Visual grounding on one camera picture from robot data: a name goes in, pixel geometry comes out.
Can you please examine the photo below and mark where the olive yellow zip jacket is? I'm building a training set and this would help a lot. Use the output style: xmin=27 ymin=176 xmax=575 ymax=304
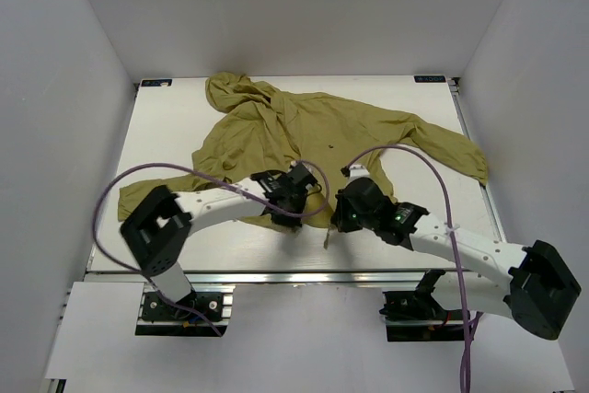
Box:
xmin=115 ymin=71 xmax=491 ymax=251

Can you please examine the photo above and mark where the blue label sticker left corner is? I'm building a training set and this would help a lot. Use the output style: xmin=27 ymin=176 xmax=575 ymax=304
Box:
xmin=140 ymin=79 xmax=172 ymax=88

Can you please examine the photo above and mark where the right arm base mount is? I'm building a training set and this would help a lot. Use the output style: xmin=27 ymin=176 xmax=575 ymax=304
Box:
xmin=379 ymin=270 xmax=464 ymax=342

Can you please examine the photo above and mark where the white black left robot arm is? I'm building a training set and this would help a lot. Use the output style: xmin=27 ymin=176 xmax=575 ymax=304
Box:
xmin=120 ymin=164 xmax=318 ymax=318

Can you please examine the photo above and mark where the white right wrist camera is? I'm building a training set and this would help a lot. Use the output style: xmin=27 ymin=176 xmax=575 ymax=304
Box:
xmin=341 ymin=164 xmax=370 ymax=181

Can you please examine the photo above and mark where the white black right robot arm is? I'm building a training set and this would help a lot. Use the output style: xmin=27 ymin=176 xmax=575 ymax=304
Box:
xmin=331 ymin=177 xmax=581 ymax=341

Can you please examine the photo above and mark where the blue label sticker right corner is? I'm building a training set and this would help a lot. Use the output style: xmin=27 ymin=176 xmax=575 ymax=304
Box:
xmin=413 ymin=75 xmax=446 ymax=83

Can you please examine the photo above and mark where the blue label sticker corner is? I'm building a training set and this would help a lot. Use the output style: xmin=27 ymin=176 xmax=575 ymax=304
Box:
xmin=413 ymin=75 xmax=446 ymax=83
xmin=140 ymin=79 xmax=172 ymax=88

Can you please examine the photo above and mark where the aluminium table front rail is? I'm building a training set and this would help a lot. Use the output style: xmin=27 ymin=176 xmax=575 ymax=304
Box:
xmin=83 ymin=271 xmax=491 ymax=286

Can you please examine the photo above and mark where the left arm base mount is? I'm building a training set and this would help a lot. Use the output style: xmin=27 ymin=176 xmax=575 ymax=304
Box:
xmin=134 ymin=285 xmax=235 ymax=338

